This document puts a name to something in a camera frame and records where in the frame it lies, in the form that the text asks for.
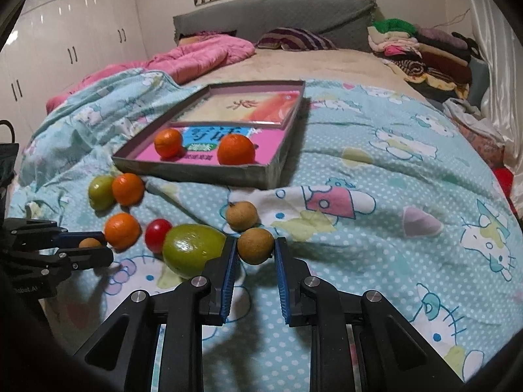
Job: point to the grey padded headboard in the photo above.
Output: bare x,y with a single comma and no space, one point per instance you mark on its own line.
344,22

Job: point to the large green guava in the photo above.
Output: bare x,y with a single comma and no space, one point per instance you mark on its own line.
100,193

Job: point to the small orange tangerine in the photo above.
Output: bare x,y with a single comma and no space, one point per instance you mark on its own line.
168,143

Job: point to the red cherry tomato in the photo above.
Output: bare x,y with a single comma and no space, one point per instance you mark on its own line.
155,234

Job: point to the striped purple pillow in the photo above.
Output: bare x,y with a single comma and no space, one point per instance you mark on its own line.
294,39

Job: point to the pink exercise book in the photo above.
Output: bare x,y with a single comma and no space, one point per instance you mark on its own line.
200,145

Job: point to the stack of folded clothes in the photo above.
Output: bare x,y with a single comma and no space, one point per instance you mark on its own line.
436,64

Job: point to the brown longan fruit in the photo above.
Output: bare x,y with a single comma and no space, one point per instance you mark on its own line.
89,243

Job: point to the beige bed sheet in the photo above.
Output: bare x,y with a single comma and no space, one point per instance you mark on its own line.
354,67

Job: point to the white wardrobe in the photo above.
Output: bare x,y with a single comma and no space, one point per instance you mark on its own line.
54,45

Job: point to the pink quilt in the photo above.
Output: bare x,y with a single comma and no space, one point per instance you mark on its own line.
184,63

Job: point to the brown longan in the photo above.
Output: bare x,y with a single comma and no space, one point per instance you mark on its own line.
255,245
241,216

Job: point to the white satin curtain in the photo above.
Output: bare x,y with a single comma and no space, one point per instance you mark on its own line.
502,51

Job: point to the shallow grey cardboard box tray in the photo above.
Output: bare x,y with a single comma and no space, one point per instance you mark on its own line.
251,176

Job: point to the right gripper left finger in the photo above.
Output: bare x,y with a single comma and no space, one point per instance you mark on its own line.
122,350

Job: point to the green lime fruit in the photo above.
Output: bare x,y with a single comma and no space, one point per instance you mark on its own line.
188,247

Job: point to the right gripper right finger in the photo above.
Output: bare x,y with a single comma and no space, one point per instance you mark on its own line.
358,342

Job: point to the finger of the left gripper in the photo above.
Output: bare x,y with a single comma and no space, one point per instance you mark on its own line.
69,263
38,235

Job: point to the light blue cartoon quilt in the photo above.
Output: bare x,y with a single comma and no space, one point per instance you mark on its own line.
379,192

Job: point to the cream orange book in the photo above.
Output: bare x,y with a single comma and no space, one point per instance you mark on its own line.
270,108

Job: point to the large orange tangerine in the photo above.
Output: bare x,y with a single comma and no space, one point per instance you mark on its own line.
122,231

